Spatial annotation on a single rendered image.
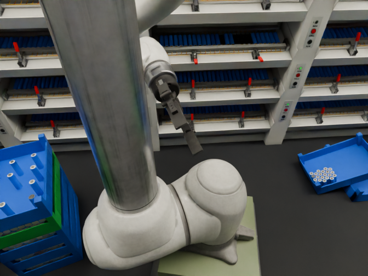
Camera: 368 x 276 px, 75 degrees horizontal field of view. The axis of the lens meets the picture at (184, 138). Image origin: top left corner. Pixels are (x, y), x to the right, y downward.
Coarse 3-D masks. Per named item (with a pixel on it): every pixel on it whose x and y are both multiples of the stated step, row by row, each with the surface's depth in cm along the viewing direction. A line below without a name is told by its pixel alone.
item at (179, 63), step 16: (272, 32) 111; (288, 32) 106; (288, 48) 105; (176, 64) 101; (192, 64) 102; (208, 64) 103; (224, 64) 103; (240, 64) 104; (256, 64) 105; (272, 64) 106; (288, 64) 106
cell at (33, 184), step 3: (30, 180) 72; (33, 180) 72; (30, 183) 71; (33, 183) 71; (36, 183) 72; (33, 186) 72; (36, 186) 72; (33, 189) 73; (36, 189) 73; (39, 189) 74; (36, 192) 74; (39, 192) 74; (42, 192) 75; (39, 195) 75
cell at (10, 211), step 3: (0, 204) 66; (3, 204) 66; (6, 204) 66; (0, 207) 65; (3, 207) 66; (6, 207) 66; (9, 207) 68; (3, 210) 66; (6, 210) 67; (9, 210) 67; (12, 210) 69; (6, 213) 67; (9, 213) 68; (12, 213) 68
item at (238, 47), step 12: (168, 48) 101; (180, 48) 102; (192, 48) 102; (204, 48) 102; (216, 48) 102; (228, 48) 103; (240, 48) 103; (252, 48) 104; (264, 48) 104; (276, 48) 105
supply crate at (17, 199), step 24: (24, 144) 85; (48, 144) 87; (0, 168) 84; (24, 168) 84; (48, 168) 79; (0, 192) 76; (24, 192) 76; (48, 192) 73; (0, 216) 70; (24, 216) 66; (48, 216) 70
